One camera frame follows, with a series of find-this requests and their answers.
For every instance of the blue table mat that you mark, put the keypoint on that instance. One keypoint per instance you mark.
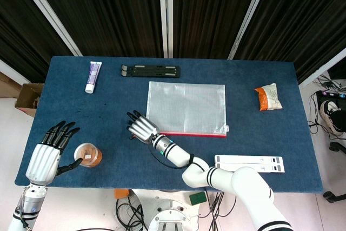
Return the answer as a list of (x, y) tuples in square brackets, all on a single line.
[(173, 93)]

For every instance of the purple white toothpaste tube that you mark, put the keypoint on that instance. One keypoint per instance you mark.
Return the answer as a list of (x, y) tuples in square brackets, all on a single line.
[(92, 77)]

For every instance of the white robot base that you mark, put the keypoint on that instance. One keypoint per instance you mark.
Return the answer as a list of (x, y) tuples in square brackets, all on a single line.
[(169, 212)]

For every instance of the white curtain frame post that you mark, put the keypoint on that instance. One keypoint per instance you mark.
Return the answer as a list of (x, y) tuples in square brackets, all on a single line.
[(165, 14), (250, 14), (50, 13)]

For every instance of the black folding stand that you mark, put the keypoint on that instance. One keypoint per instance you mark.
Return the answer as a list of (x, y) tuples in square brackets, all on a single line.
[(150, 71)]

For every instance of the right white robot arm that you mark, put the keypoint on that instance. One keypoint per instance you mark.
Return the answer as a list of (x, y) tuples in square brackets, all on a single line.
[(216, 177)]

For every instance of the black chair base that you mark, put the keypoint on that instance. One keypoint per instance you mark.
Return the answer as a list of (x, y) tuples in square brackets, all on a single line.
[(335, 171)]

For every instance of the orange white snack packet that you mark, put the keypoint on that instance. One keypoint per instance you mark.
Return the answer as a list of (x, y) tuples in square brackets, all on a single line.
[(268, 97)]

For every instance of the clear zip bag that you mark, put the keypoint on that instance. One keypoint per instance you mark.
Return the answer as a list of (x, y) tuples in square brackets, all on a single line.
[(186, 108)]

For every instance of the cardboard box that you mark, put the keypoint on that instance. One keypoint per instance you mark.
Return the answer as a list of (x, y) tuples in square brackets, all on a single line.
[(28, 99)]

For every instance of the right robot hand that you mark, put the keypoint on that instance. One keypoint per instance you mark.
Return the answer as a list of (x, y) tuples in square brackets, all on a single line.
[(142, 127)]

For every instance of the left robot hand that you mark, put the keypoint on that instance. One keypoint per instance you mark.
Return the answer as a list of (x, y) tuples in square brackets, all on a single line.
[(43, 160)]

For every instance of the orange rectangular block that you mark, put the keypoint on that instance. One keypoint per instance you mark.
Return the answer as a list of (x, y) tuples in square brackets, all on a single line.
[(121, 193)]

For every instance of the orange jar with white lid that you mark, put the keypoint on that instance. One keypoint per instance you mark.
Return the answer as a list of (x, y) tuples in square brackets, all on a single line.
[(88, 156)]

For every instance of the green rectangular block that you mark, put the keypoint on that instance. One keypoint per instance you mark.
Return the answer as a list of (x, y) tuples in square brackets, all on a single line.
[(198, 198)]

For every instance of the white black sneaker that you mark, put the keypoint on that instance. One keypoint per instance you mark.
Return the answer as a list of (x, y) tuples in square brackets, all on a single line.
[(331, 116)]

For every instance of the white folding stand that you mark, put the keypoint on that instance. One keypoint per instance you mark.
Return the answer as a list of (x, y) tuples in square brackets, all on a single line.
[(250, 164)]

